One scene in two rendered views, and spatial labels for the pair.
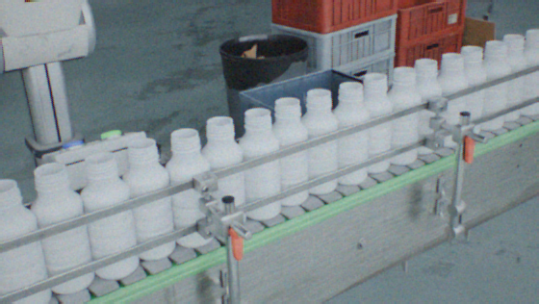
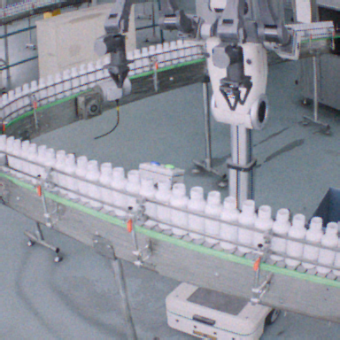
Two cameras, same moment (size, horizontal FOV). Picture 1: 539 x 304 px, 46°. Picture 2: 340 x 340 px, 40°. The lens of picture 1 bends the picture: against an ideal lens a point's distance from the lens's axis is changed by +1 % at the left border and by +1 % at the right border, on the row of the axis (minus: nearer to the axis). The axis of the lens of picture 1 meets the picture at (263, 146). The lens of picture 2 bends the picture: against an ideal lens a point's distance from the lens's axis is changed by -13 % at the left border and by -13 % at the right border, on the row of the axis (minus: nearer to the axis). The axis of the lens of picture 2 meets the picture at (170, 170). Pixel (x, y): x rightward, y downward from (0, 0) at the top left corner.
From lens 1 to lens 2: 144 cm
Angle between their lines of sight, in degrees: 62
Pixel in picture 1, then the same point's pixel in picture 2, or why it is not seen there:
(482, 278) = not seen: outside the picture
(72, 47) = (243, 122)
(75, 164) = (144, 170)
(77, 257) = (105, 197)
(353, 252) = (212, 275)
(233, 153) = (161, 196)
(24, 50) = (222, 116)
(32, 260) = (92, 189)
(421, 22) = not seen: outside the picture
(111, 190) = (115, 182)
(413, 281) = not seen: outside the picture
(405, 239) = (243, 289)
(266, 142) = (174, 200)
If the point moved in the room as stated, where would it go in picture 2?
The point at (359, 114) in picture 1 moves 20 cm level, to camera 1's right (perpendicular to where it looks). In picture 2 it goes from (225, 214) to (257, 248)
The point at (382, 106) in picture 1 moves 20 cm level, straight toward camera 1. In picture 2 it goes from (242, 219) to (174, 230)
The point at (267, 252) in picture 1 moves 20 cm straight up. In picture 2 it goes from (166, 244) to (161, 191)
